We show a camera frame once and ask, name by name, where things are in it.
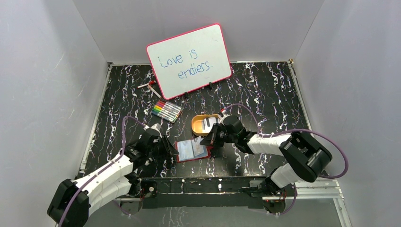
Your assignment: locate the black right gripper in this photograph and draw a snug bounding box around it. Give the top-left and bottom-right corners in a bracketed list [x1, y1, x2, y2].
[200, 123, 237, 148]

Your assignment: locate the stack of silver cards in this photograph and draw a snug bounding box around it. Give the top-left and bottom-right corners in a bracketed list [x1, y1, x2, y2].
[201, 116, 218, 133]

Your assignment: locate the red card holder wallet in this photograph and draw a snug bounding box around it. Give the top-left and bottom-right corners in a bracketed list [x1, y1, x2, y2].
[175, 139, 211, 163]

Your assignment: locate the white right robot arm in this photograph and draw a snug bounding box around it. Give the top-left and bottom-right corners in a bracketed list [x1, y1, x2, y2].
[200, 115, 332, 196]

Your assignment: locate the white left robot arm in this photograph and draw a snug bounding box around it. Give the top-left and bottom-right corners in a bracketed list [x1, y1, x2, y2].
[47, 125, 179, 227]

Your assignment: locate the orange card tray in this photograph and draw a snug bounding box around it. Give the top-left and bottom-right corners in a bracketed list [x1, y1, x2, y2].
[192, 114, 219, 137]

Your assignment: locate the pack of coloured markers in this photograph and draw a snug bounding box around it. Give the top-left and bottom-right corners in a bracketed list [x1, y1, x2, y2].
[151, 100, 183, 123]

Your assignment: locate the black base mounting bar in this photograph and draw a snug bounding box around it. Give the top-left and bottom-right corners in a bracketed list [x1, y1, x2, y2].
[111, 177, 296, 214]

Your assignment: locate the white marker pen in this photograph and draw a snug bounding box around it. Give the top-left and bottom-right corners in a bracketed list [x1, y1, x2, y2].
[148, 85, 161, 98]

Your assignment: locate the red capped white marker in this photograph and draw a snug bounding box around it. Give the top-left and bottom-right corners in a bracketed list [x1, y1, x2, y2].
[137, 80, 156, 89]

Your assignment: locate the pink framed whiteboard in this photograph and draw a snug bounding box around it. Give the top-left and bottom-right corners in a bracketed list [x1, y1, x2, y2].
[146, 23, 232, 100]

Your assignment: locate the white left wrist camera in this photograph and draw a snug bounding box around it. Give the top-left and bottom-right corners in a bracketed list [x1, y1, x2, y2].
[150, 123, 161, 132]

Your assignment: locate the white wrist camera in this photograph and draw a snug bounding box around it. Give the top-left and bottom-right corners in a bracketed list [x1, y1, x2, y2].
[150, 123, 161, 132]
[218, 108, 230, 122]

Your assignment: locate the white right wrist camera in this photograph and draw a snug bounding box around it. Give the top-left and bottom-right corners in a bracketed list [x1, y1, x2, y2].
[218, 108, 230, 122]

